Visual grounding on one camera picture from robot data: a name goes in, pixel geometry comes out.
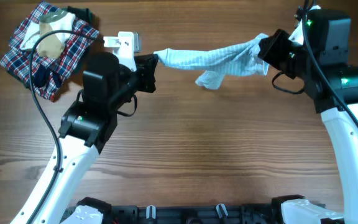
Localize tan sock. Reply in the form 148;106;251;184
37;22;64;59

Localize dark green folded garment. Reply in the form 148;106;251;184
63;6;94;25

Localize light blue striped shorts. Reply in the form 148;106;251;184
154;33;269;90

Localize navy blue sock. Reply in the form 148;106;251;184
33;65;62;88

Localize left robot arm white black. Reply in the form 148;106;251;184
13;52;158;223

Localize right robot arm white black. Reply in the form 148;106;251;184
259;5;358;223

